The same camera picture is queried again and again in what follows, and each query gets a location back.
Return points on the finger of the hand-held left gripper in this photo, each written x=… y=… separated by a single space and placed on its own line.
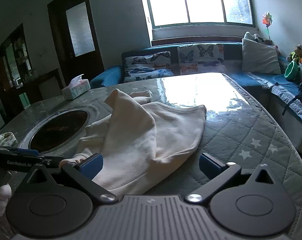
x=47 y=163
x=23 y=152

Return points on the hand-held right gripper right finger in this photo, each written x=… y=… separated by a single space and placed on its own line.
x=207 y=165

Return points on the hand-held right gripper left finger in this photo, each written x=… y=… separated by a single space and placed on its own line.
x=92 y=166

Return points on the cream garment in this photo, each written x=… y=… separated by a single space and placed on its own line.
x=141 y=135

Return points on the person's left hand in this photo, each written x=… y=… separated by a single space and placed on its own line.
x=3 y=192

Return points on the patterned cloth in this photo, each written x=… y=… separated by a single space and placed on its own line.
x=3 y=137

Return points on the round table stove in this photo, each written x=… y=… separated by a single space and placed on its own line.
x=61 y=130

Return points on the tissue box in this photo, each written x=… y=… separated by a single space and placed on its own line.
x=74 y=88

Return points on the dark wooden cabinet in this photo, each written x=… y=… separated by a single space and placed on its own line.
x=13 y=72

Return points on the blue sofa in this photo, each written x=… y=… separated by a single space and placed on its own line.
x=238 y=76

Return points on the quilted sofa cover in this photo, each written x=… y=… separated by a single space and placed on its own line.
x=280 y=90

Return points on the orange butterfly pillow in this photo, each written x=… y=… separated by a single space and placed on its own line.
x=200 y=57

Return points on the blue butterfly pillow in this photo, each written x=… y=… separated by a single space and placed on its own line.
x=147 y=66

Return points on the grey pillow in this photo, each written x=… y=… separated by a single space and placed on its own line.
x=259 y=56

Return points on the green bowl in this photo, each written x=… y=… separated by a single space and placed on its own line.
x=292 y=71

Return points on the dark wooden door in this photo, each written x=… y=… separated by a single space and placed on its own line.
x=71 y=35

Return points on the white cushion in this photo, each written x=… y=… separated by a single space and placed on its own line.
x=249 y=35

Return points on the stuffed toy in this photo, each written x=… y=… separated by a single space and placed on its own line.
x=297 y=52

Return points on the colourful pinwheel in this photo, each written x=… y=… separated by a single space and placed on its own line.
x=266 y=21

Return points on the window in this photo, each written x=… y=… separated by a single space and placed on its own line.
x=198 y=2

